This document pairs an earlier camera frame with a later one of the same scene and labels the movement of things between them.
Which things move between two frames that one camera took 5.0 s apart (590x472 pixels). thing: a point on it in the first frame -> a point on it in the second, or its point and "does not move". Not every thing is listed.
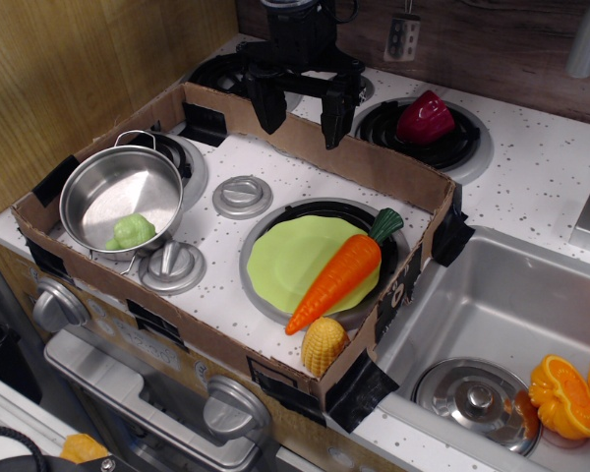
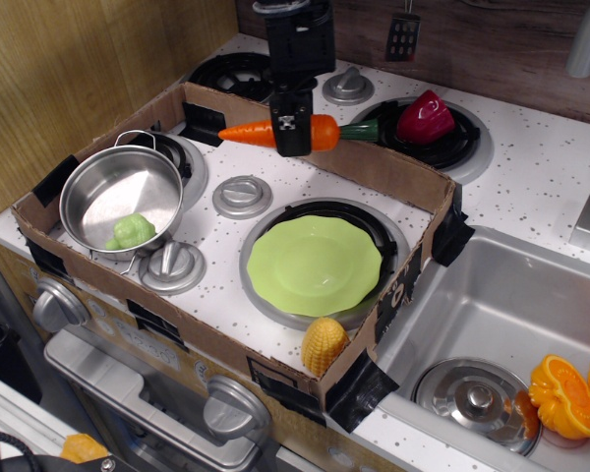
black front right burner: x=392 y=264 does not move
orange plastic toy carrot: x=355 y=266 -> x=325 y=132
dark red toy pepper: x=425 y=119 does not move
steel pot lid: x=484 y=398 does not move
